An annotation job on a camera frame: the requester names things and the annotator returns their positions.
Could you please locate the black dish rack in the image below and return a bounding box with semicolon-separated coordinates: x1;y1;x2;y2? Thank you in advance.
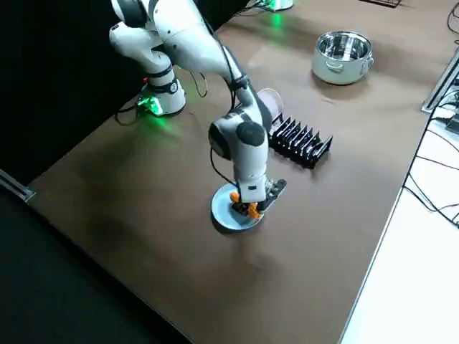
268;114;333;169

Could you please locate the white plate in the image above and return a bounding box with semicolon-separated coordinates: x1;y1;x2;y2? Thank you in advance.
257;88;285;123

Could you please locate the aluminium frame strut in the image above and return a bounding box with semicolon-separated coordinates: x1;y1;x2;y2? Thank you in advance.
0;168;37;202

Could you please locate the dark electronic device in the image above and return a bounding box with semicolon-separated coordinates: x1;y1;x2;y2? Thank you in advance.
444;113;459;135

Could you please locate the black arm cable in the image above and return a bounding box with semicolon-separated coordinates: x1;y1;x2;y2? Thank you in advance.
204;14;252;187

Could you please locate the aluminium camera post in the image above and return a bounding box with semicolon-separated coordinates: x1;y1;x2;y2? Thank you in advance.
421;48;459;115

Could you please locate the black desk cable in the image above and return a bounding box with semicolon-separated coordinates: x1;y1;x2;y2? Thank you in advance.
402;103;459;229

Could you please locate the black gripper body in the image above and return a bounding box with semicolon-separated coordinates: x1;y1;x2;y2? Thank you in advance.
260;178;288;213

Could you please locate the light blue plate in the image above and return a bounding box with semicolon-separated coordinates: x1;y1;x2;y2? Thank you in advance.
210;182;279;232

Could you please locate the orange corn cob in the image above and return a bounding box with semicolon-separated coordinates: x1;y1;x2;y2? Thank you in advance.
229;191;263;220

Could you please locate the stainless steel pot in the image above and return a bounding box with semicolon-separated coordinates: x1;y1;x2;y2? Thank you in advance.
311;31;375;86

